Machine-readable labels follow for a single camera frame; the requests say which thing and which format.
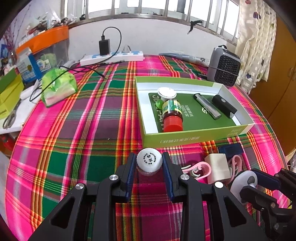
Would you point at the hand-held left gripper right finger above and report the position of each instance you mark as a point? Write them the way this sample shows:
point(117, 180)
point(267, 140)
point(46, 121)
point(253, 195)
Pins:
point(167, 173)

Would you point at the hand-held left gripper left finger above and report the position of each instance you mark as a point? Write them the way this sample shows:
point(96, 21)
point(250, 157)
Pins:
point(130, 171)

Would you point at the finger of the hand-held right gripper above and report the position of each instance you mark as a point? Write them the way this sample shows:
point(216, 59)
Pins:
point(266, 179)
point(252, 194)

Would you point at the white round gadget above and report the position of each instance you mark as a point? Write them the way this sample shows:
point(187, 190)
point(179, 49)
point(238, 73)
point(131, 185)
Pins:
point(240, 183)

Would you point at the white bottle cap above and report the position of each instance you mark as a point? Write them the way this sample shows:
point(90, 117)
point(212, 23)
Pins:
point(148, 161)

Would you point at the pink plastic clip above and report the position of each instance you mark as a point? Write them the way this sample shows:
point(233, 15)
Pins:
point(196, 170)
point(235, 163)

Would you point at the green cardboard box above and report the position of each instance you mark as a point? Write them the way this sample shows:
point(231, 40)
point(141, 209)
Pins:
point(185, 139)

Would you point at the white USB charger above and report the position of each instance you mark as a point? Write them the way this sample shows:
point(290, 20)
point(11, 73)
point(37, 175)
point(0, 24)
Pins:
point(217, 166)

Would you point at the blue USB hub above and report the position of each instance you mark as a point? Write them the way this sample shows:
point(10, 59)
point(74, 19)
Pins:
point(231, 150)

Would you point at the brown bottle red cap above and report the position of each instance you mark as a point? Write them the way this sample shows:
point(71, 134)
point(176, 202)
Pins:
point(172, 115)

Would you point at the silver metal flashlight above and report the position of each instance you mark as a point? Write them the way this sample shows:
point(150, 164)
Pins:
point(207, 106)

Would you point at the white green bottle stopper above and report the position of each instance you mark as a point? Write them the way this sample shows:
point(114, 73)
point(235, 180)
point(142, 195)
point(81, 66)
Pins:
point(166, 93)

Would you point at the black bike light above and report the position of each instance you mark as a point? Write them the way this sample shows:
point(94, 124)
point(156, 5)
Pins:
point(224, 105)

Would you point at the pink green plaid tablecloth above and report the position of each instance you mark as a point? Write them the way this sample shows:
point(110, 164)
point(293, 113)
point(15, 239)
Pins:
point(81, 139)

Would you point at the wooden wardrobe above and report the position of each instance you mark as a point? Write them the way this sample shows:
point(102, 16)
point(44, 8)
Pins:
point(277, 81)

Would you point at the green tissue pack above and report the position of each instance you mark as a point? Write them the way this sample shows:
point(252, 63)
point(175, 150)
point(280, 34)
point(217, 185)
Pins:
point(57, 88)

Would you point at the white power strip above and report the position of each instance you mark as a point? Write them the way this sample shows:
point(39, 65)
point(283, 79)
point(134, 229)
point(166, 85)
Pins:
point(111, 58)

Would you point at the grey space heater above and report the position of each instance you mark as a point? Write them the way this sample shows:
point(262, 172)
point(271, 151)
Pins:
point(225, 67)

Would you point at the black power adapter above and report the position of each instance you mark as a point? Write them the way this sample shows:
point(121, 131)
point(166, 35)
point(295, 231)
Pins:
point(104, 47)

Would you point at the grey scissors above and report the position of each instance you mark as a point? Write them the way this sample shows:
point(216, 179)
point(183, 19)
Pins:
point(9, 118)

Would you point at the cream patterned curtain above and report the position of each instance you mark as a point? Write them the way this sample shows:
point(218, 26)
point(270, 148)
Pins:
point(256, 39)

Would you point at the yellow green flat box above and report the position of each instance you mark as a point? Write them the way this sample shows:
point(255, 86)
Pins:
point(10, 97)

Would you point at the blue white carton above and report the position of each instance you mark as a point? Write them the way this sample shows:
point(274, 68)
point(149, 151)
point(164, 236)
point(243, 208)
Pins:
point(27, 68)

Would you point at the dark green flat box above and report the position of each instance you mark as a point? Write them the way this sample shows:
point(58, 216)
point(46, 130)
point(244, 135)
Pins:
point(9, 80)

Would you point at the metal window grille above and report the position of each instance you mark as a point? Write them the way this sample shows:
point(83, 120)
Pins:
point(138, 18)

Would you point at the orange lidded storage bin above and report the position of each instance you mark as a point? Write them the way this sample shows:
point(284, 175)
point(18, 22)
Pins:
point(46, 37)

